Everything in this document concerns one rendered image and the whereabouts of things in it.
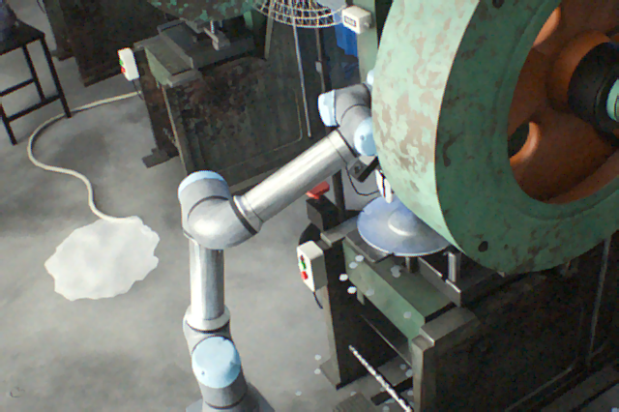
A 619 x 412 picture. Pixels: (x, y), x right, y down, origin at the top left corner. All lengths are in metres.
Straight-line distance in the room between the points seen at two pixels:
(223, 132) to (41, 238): 1.00
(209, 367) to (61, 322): 1.40
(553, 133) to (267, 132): 2.17
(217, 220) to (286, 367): 1.19
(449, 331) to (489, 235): 0.52
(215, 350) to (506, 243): 0.79
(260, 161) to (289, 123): 0.23
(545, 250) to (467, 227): 0.27
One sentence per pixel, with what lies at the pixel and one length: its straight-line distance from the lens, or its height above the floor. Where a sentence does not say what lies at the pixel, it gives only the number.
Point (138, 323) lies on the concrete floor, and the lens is 3.03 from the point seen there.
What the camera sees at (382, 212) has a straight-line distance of 2.04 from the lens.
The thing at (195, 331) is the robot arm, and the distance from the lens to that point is 1.94.
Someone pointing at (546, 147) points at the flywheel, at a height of 1.19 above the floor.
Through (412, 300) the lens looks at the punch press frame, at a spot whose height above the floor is 0.64.
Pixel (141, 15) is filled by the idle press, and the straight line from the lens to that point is 5.01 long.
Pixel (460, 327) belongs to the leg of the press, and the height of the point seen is 0.64.
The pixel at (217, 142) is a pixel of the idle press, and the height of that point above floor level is 0.27.
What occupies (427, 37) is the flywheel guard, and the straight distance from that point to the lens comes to 1.22.
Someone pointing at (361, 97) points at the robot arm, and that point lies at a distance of 1.69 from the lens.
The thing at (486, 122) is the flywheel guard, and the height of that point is 1.37.
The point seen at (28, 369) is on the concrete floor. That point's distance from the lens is 3.05.
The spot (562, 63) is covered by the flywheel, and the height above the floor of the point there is 1.38.
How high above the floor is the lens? 2.03
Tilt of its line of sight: 37 degrees down
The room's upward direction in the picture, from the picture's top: 9 degrees counter-clockwise
